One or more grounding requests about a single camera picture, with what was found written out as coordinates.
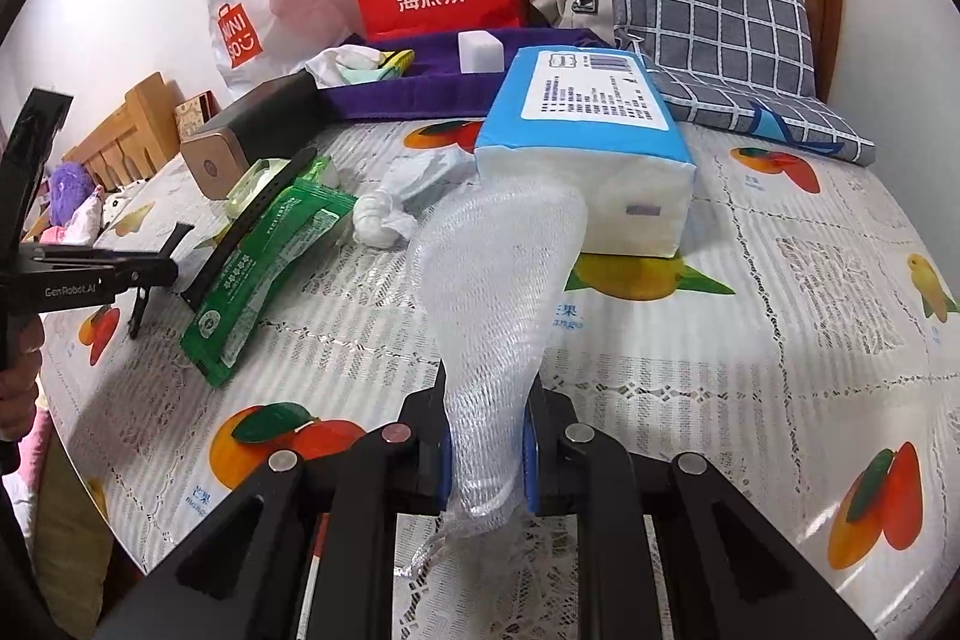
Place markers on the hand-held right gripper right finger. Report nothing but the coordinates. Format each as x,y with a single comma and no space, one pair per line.
532,467

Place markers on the yellow pouch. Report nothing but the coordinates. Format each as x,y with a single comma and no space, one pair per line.
401,61

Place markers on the purple plush toy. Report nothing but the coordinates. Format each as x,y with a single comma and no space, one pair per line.
69,190

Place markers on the purple cloth tray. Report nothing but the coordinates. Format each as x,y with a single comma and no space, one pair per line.
450,93

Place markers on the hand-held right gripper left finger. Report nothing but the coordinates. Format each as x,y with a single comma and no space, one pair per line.
442,471

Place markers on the person's left hand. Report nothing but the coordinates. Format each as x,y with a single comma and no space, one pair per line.
26,385

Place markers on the white foam block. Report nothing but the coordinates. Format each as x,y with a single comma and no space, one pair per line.
480,51

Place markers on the crumpled white tissue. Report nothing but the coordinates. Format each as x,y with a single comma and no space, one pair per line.
386,220

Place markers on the brown box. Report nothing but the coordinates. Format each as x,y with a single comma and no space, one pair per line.
240,123

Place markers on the blue tissue pack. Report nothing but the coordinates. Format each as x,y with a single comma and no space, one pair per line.
585,175

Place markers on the wooden headboard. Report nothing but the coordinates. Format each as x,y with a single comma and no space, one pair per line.
127,130

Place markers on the fruit print tablecloth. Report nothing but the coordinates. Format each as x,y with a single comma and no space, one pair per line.
675,347

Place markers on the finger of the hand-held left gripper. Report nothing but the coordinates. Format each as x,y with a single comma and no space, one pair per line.
247,227
141,310

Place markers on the patterned book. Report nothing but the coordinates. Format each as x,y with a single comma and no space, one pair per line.
196,117

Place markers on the white mesh net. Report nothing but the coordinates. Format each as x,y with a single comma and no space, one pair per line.
487,310

